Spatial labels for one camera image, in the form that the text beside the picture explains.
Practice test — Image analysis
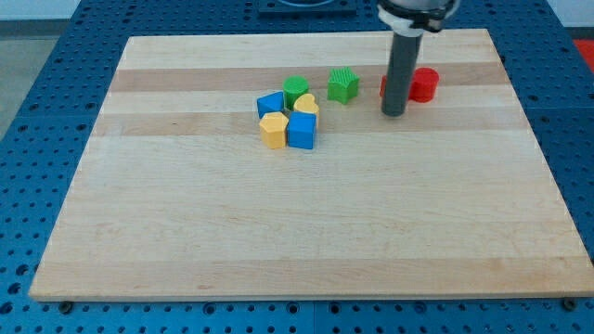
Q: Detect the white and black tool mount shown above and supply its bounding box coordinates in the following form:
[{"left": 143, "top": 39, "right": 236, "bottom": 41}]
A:
[{"left": 377, "top": 0, "right": 460, "bottom": 36}]

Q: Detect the green star block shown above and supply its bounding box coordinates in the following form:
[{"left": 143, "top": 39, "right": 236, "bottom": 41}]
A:
[{"left": 327, "top": 67, "right": 359, "bottom": 105}]

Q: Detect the yellow pentagon block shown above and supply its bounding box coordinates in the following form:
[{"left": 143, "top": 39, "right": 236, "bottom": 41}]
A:
[{"left": 259, "top": 111, "right": 289, "bottom": 149}]

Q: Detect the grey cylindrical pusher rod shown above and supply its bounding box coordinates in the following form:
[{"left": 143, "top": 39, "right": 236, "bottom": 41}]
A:
[{"left": 381, "top": 32, "right": 422, "bottom": 117}]

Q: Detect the blue cube block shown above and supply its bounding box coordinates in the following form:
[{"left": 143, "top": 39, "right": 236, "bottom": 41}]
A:
[{"left": 287, "top": 111, "right": 316, "bottom": 149}]

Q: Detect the red block behind rod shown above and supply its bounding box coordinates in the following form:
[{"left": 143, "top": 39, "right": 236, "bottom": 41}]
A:
[{"left": 379, "top": 74, "right": 387, "bottom": 97}]

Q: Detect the blue triangle block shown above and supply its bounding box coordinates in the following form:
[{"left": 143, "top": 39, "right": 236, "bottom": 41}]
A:
[{"left": 256, "top": 92, "right": 284, "bottom": 119}]

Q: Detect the yellow heart block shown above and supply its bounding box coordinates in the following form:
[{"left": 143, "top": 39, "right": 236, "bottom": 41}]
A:
[{"left": 293, "top": 93, "right": 320, "bottom": 123}]

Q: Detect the red cylinder block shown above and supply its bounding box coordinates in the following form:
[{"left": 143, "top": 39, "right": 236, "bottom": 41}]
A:
[{"left": 408, "top": 67, "right": 440, "bottom": 103}]

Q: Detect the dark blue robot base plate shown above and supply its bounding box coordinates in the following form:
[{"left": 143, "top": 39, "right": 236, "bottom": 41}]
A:
[{"left": 255, "top": 0, "right": 356, "bottom": 17}]

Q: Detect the green cylinder block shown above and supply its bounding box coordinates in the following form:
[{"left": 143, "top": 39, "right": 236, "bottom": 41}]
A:
[{"left": 282, "top": 75, "right": 309, "bottom": 109}]

